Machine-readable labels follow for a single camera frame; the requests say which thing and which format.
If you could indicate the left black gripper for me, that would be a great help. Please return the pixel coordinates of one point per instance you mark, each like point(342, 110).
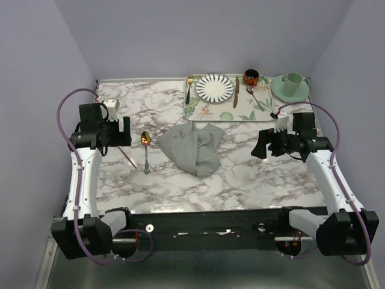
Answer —
point(121, 138)

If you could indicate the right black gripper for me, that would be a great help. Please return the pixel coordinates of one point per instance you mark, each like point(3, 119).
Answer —
point(264, 137)

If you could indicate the grey cloth napkin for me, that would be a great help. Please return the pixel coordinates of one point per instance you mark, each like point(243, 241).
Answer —
point(191, 149)

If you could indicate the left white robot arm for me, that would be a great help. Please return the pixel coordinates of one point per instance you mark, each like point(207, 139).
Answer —
point(82, 231)

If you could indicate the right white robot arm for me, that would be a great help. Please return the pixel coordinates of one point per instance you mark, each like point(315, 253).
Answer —
point(348, 228)

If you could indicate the iridescent gold spoon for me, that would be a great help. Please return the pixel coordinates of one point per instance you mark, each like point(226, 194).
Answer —
point(145, 141)

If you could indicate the silver spoon on tray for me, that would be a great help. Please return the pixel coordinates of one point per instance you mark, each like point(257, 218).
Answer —
point(250, 90)

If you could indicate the green saucer plate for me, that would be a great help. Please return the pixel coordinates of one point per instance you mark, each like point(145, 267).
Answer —
point(301, 94)

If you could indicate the copper knife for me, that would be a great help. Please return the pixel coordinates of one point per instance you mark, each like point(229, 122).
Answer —
point(235, 100)

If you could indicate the orange black mug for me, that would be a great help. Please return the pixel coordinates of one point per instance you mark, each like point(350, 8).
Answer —
point(251, 77)

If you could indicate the floral serving tray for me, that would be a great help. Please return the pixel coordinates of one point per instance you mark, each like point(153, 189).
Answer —
point(247, 109)

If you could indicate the green cup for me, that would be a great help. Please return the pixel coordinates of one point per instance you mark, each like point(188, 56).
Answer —
point(291, 82)

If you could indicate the striped white plate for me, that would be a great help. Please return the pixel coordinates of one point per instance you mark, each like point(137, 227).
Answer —
point(214, 88)

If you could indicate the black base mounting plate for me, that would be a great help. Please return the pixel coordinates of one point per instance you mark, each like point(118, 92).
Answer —
point(217, 230)

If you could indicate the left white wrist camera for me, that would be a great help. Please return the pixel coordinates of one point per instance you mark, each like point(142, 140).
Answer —
point(110, 109)

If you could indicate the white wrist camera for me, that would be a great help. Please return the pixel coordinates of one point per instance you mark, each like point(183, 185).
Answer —
point(110, 109)
point(280, 119)

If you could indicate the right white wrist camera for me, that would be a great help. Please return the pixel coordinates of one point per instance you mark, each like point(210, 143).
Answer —
point(280, 119)

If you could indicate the gold green-handled fork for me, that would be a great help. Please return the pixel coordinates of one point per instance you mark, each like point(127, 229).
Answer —
point(189, 82)

